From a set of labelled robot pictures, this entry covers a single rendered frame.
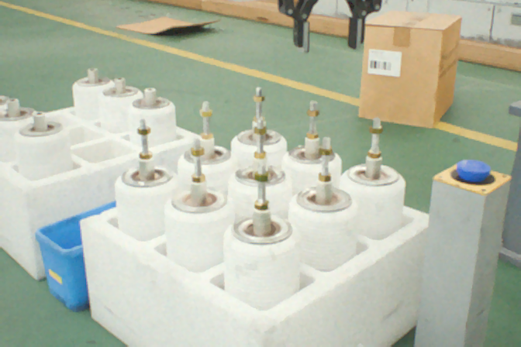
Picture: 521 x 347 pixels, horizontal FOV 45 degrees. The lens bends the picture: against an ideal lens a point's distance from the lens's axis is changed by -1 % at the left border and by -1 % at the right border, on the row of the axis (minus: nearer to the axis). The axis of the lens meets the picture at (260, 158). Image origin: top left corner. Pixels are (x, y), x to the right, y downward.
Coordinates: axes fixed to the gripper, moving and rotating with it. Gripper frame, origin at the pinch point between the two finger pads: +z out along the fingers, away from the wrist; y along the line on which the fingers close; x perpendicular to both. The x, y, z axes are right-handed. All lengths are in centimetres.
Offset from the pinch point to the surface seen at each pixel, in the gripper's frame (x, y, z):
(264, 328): 15.0, 13.5, 29.0
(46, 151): -39, 35, 24
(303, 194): -2.1, 2.0, 21.6
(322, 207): 2.5, 1.2, 21.7
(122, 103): -59, 19, 23
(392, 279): 3.6, -9.8, 34.3
